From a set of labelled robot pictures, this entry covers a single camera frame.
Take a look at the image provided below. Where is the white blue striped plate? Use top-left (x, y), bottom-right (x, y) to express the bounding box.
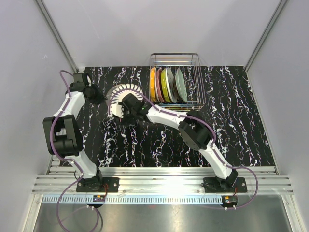
top-left (106, 84), bottom-right (143, 118)

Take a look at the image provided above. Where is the yellow polka dot plate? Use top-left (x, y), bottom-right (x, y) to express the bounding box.
top-left (149, 67), bottom-right (156, 102)

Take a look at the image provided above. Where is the white watermelon pattern plate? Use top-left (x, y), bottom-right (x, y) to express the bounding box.
top-left (166, 68), bottom-right (177, 103)

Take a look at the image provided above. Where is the pink polka dot plate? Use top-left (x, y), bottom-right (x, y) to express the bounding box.
top-left (155, 68), bottom-right (165, 103)

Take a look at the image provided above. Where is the lime green polka dot plate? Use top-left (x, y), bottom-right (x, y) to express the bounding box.
top-left (161, 68), bottom-right (172, 103)

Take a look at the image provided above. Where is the mint green floral plate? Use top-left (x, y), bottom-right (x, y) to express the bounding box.
top-left (175, 68), bottom-right (188, 102)

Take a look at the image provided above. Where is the red floral plate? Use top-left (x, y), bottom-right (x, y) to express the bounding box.
top-left (173, 81), bottom-right (180, 101)

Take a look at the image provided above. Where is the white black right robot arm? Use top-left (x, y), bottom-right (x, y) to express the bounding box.
top-left (120, 93), bottom-right (238, 192)

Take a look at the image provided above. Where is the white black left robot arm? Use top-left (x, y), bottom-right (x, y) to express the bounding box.
top-left (42, 72), bottom-right (109, 192)

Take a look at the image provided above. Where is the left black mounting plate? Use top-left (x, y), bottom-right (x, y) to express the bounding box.
top-left (76, 177), bottom-right (120, 193)

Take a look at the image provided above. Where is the black mounting plate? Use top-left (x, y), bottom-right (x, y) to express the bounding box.
top-left (76, 177), bottom-right (120, 193)
top-left (200, 177), bottom-right (248, 193)

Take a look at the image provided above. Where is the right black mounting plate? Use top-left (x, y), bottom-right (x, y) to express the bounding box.
top-left (200, 177), bottom-right (248, 193)

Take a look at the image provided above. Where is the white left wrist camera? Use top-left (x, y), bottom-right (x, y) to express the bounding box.
top-left (87, 75), bottom-right (92, 86)

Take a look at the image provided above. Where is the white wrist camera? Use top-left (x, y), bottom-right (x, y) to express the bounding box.
top-left (87, 75), bottom-right (92, 86)
top-left (109, 104), bottom-right (124, 118)

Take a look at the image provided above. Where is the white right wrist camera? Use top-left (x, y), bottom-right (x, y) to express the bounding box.
top-left (109, 104), bottom-right (124, 118)

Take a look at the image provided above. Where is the metal wire dish rack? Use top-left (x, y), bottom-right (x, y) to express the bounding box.
top-left (150, 53), bottom-right (206, 112)

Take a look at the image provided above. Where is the left aluminium frame post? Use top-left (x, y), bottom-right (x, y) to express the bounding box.
top-left (34, 0), bottom-right (79, 72)

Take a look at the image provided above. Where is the aluminium frame post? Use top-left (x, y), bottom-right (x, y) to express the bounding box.
top-left (34, 0), bottom-right (79, 72)
top-left (244, 0), bottom-right (289, 72)

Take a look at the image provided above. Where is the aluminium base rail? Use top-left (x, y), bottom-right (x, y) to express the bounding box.
top-left (32, 167), bottom-right (293, 196)

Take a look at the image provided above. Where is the white slotted cable duct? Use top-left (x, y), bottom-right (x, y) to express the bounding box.
top-left (42, 194), bottom-right (222, 205)

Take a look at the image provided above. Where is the right aluminium frame post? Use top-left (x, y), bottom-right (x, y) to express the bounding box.
top-left (244, 0), bottom-right (289, 72)

